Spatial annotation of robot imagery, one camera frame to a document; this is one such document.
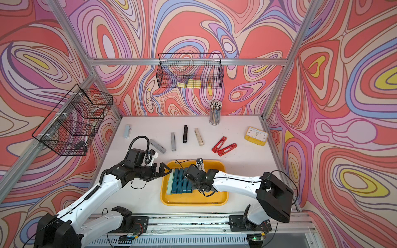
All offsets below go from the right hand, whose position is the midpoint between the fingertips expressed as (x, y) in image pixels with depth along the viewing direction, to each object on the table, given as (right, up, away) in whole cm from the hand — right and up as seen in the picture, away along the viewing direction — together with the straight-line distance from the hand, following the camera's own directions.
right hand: (198, 185), depth 83 cm
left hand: (-16, +8, -5) cm, 18 cm away
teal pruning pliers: (-5, 0, -1) cm, 5 cm away
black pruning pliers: (-10, +27, +24) cm, 38 cm away
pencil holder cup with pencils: (+12, +42, +24) cm, 49 cm away
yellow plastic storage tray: (+9, +10, +6) cm, 15 cm away
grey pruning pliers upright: (-18, +23, +22) cm, 37 cm away
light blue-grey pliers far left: (-51, +29, +25) cm, 64 cm away
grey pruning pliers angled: (-27, +19, +17) cm, 37 cm away
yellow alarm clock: (+40, +26, +22) cm, 53 cm away
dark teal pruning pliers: (-13, +2, +1) cm, 13 cm away
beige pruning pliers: (0, +26, +23) cm, 34 cm away
